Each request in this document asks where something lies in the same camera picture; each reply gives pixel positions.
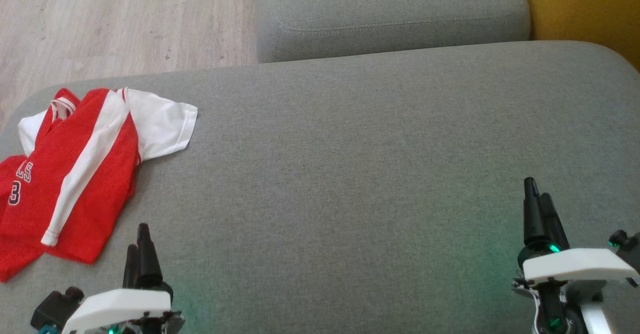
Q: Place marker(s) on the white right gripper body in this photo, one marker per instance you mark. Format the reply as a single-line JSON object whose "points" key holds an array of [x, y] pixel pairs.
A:
{"points": [[575, 266]]}

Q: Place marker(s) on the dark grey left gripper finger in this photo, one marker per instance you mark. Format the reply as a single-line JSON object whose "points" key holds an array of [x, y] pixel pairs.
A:
{"points": [[147, 259], [131, 269]]}

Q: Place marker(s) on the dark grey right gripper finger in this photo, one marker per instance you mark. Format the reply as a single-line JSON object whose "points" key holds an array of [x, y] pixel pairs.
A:
{"points": [[554, 231], [533, 219]]}

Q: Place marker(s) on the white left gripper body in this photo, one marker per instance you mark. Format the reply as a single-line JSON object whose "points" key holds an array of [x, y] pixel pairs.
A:
{"points": [[120, 306]]}

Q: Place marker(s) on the red shorts with white stripes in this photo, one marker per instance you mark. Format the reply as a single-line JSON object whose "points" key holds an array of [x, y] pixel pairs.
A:
{"points": [[55, 174]]}

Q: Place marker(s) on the red jersey with white sleeves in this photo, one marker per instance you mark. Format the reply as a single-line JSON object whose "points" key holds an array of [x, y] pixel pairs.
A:
{"points": [[165, 123]]}

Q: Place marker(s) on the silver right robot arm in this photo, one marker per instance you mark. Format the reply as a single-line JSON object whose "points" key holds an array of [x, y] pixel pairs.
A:
{"points": [[597, 321]]}

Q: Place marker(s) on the grey sofa seat cushion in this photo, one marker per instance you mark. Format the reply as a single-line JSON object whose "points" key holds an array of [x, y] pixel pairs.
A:
{"points": [[350, 174]]}

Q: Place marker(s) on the grey sofa side cushion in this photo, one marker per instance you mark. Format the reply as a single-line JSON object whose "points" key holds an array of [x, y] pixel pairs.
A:
{"points": [[390, 13]]}

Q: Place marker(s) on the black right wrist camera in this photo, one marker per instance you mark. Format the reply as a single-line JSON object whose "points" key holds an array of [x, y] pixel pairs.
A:
{"points": [[627, 246]]}

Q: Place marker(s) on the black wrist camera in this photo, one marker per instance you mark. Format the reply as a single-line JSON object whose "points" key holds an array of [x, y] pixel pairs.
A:
{"points": [[57, 306], [627, 246]]}

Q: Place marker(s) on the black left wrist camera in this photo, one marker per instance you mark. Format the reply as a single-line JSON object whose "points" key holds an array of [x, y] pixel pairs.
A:
{"points": [[57, 306]]}

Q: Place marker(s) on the blue left camera connector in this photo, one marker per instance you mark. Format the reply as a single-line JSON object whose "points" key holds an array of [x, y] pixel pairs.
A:
{"points": [[48, 329]]}

